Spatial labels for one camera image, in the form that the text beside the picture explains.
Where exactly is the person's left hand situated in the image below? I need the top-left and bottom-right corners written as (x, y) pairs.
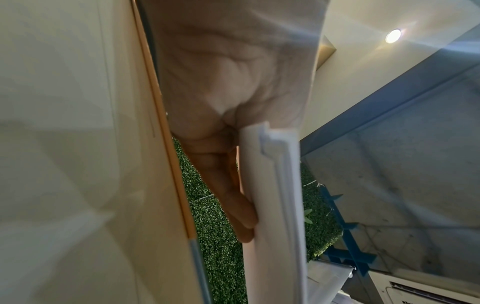
top-left (144, 0), bottom-right (328, 244)

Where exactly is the gathered white paper bundle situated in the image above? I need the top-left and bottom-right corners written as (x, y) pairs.
top-left (236, 120), bottom-right (311, 304)

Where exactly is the orange folder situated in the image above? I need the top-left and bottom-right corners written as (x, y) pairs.
top-left (129, 0), bottom-right (200, 241)

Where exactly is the round ceiling lamp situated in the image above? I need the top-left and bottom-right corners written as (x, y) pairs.
top-left (384, 28), bottom-right (407, 45)

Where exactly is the artificial green hedge panel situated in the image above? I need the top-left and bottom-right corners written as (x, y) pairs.
top-left (170, 136), bottom-right (345, 304)

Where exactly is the blue wooden trellis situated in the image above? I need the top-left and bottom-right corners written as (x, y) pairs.
top-left (321, 180), bottom-right (379, 277)

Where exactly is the white ceiling air conditioner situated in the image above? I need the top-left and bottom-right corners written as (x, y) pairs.
top-left (368, 267), bottom-right (480, 304)

